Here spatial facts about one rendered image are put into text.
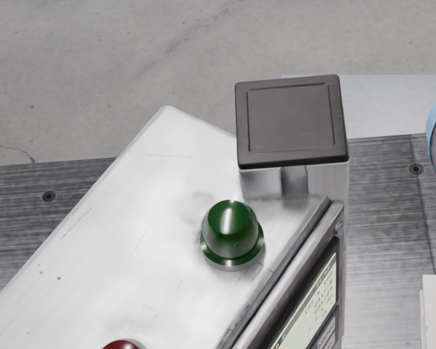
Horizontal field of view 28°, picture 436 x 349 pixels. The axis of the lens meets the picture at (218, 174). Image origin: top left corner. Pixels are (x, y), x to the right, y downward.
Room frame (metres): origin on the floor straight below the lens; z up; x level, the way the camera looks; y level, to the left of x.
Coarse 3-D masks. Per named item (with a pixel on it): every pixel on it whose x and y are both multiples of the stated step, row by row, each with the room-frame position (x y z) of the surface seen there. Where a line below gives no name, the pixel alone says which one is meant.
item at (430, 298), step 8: (424, 280) 0.46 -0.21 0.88; (432, 280) 0.46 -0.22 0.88; (424, 288) 0.45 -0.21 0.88; (432, 288) 0.45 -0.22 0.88; (424, 296) 0.44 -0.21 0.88; (432, 296) 0.44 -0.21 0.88; (424, 304) 0.43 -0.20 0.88; (432, 304) 0.43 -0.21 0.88; (424, 312) 0.42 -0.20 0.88; (432, 312) 0.42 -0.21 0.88; (424, 320) 0.41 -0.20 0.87; (432, 320) 0.41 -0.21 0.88; (424, 328) 0.41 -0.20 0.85; (432, 328) 0.40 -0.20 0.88; (424, 336) 0.41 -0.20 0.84; (432, 336) 0.39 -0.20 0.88; (424, 344) 0.40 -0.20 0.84; (432, 344) 0.38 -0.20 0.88
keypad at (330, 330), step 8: (336, 312) 0.19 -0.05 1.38; (328, 320) 0.19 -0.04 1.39; (336, 320) 0.19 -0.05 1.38; (328, 328) 0.19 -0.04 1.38; (336, 328) 0.19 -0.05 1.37; (320, 336) 0.18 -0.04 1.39; (328, 336) 0.19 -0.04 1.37; (336, 336) 0.19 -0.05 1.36; (312, 344) 0.18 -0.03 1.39; (320, 344) 0.18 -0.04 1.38; (328, 344) 0.19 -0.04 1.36
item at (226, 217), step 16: (224, 208) 0.19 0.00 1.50; (240, 208) 0.19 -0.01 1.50; (208, 224) 0.18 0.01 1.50; (224, 224) 0.18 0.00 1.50; (240, 224) 0.18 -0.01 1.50; (256, 224) 0.18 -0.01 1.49; (208, 240) 0.18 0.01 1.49; (224, 240) 0.18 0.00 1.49; (240, 240) 0.18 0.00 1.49; (256, 240) 0.18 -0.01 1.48; (208, 256) 0.18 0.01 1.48; (224, 256) 0.18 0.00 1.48; (240, 256) 0.18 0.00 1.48; (256, 256) 0.18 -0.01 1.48
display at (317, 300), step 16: (336, 240) 0.19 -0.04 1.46; (320, 256) 0.18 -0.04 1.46; (336, 256) 0.19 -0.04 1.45; (320, 272) 0.18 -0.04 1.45; (336, 272) 0.19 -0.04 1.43; (304, 288) 0.17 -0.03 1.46; (320, 288) 0.18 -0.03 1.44; (336, 288) 0.19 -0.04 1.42; (288, 304) 0.16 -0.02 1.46; (304, 304) 0.17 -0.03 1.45; (320, 304) 0.18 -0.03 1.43; (288, 320) 0.16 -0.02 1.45; (304, 320) 0.17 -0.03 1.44; (320, 320) 0.18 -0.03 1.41; (272, 336) 0.15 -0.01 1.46; (288, 336) 0.16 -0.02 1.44; (304, 336) 0.17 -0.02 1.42
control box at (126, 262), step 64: (192, 128) 0.25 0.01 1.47; (128, 192) 0.22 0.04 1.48; (192, 192) 0.22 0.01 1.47; (64, 256) 0.19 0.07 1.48; (128, 256) 0.19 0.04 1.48; (192, 256) 0.18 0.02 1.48; (0, 320) 0.17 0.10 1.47; (64, 320) 0.17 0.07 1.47; (128, 320) 0.16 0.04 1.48; (192, 320) 0.16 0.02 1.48; (256, 320) 0.15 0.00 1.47
